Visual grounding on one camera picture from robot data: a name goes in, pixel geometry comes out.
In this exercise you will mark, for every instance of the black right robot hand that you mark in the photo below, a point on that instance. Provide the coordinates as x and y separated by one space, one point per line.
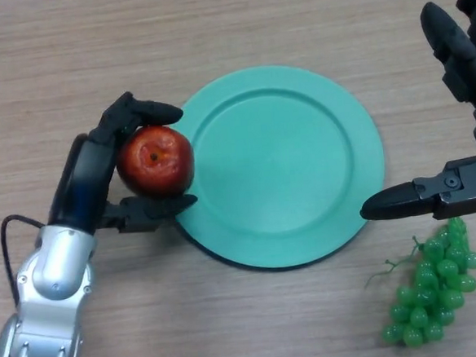
463 191

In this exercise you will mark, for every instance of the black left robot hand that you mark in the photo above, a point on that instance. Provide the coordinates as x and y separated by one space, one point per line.
83 181

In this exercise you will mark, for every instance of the red apple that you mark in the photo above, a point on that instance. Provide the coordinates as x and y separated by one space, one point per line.
155 164

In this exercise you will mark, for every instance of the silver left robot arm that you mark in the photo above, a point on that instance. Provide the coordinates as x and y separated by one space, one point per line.
49 281

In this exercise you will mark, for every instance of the green round plate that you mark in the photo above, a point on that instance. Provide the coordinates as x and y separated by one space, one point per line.
282 163

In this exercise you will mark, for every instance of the green grape bunch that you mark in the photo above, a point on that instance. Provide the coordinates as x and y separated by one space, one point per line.
426 296

